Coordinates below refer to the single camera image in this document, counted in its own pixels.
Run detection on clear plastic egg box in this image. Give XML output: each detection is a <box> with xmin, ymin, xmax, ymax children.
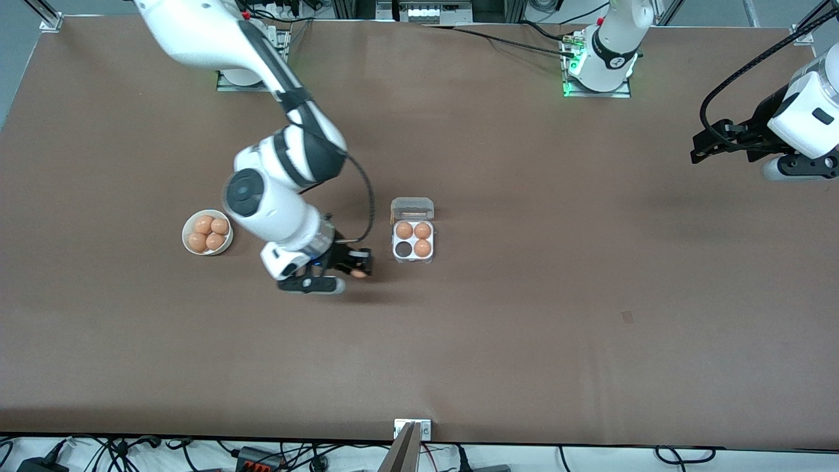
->
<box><xmin>391</xmin><ymin>197</ymin><xmax>436</xmax><ymax>264</ymax></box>

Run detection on white round bowl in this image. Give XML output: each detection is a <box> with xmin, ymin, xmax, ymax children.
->
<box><xmin>182</xmin><ymin>209</ymin><xmax>233</xmax><ymax>256</ymax></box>

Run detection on black orange power adapter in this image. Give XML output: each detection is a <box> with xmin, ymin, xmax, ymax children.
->
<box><xmin>236</xmin><ymin>446</ymin><xmax>287</xmax><ymax>472</ymax></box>

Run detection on white power strip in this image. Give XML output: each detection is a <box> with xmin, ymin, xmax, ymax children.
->
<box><xmin>399</xmin><ymin>1</ymin><xmax>474</xmax><ymax>24</ymax></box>

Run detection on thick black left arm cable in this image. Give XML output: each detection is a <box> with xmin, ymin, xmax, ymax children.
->
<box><xmin>699</xmin><ymin>5</ymin><xmax>839</xmax><ymax>146</ymax></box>

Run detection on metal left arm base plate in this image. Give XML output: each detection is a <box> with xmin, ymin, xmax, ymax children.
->
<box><xmin>562</xmin><ymin>29</ymin><xmax>633</xmax><ymax>99</ymax></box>

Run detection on silver table edge bracket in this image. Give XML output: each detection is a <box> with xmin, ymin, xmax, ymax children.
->
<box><xmin>394</xmin><ymin>419</ymin><xmax>433</xmax><ymax>441</ymax></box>

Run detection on grey camera mount beam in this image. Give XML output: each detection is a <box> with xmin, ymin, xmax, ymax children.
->
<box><xmin>378</xmin><ymin>422</ymin><xmax>421</xmax><ymax>472</ymax></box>

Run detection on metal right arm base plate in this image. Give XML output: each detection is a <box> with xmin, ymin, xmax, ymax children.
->
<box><xmin>216</xmin><ymin>26</ymin><xmax>291</xmax><ymax>92</ymax></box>

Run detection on short black table cable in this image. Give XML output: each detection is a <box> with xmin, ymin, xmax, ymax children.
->
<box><xmin>518</xmin><ymin>20</ymin><xmax>581</xmax><ymax>44</ymax></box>

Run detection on long black table cable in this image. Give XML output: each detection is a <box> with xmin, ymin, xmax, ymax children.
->
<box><xmin>419</xmin><ymin>24</ymin><xmax>577</xmax><ymax>58</ymax></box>

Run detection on black looped floor cable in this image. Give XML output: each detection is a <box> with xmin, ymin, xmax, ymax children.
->
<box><xmin>655</xmin><ymin>446</ymin><xmax>716</xmax><ymax>465</ymax></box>

